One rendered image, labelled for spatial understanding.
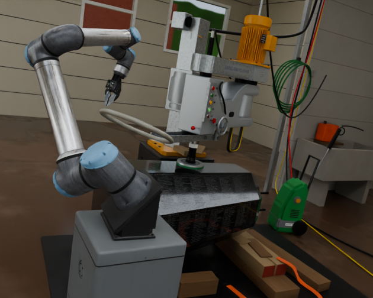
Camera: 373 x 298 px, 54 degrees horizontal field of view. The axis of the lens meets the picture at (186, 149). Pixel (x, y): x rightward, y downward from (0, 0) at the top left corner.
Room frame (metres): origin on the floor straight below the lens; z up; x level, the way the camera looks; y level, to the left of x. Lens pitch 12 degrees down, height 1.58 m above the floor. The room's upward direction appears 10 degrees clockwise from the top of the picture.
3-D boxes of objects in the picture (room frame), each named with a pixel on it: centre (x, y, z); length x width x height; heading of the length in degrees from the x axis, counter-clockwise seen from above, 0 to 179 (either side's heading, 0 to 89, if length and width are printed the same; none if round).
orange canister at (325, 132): (5.49, -2.09, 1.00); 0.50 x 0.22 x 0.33; 121
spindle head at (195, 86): (2.81, -0.09, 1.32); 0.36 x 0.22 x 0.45; 146
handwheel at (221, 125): (2.77, -0.21, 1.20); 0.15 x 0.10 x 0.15; 146
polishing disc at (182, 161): (2.74, -0.05, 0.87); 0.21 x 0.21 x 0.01
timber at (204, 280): (2.37, -0.23, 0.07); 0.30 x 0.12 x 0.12; 115
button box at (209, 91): (2.62, -0.10, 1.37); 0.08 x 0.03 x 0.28; 146
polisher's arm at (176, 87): (3.55, -0.06, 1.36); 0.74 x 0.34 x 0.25; 54
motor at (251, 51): (3.28, -0.43, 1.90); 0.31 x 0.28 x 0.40; 56
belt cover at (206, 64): (3.03, -0.25, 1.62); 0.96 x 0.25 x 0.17; 146
